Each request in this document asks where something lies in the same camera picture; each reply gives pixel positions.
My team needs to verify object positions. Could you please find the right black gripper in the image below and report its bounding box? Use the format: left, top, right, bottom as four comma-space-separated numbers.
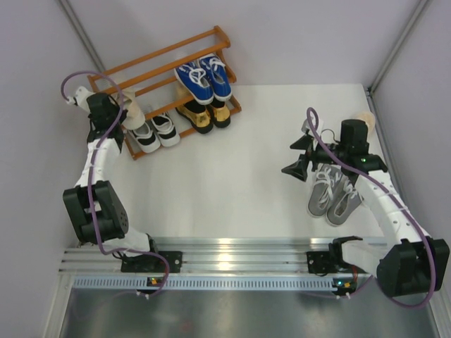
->
282, 134, 348, 182

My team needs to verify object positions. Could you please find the grey canvas sneaker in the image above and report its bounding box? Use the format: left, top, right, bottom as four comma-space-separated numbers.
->
326, 178, 362, 227
307, 164, 343, 218

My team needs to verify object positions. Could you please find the beige sneaker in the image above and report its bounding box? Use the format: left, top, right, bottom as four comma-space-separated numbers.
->
356, 111, 376, 133
122, 89, 145, 130

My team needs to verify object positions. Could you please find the black white sneaker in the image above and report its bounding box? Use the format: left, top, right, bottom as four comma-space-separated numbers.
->
151, 112, 180, 147
128, 122, 161, 154

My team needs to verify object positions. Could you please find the gold loafer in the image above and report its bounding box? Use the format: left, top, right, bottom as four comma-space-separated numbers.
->
175, 99, 213, 134
207, 99, 231, 128

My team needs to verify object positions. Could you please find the blue canvas sneaker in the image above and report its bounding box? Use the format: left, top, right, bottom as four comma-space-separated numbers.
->
198, 54, 232, 102
174, 61, 214, 105

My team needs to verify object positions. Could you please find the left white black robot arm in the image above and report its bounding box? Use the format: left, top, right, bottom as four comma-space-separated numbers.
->
63, 87, 168, 273

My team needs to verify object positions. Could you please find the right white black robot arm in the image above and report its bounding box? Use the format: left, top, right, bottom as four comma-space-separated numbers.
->
282, 119, 450, 298

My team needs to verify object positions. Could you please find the orange wooden shoe shelf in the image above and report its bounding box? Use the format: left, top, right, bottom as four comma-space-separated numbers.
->
87, 25, 242, 161

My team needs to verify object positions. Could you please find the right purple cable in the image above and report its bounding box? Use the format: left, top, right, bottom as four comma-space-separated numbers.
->
305, 107, 438, 310

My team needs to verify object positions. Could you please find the purple cable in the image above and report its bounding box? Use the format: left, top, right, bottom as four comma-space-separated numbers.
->
60, 70, 171, 300
305, 107, 438, 310

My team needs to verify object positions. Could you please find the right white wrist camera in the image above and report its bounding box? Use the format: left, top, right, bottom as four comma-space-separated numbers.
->
301, 118, 325, 137

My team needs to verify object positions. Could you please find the aluminium rail frame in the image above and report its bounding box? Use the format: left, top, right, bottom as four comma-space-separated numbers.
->
58, 237, 333, 275

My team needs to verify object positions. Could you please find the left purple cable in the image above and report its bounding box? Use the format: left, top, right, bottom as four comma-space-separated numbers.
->
60, 70, 171, 300

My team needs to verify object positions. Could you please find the perforated grey cable tray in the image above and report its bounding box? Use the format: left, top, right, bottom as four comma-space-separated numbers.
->
73, 275, 353, 292

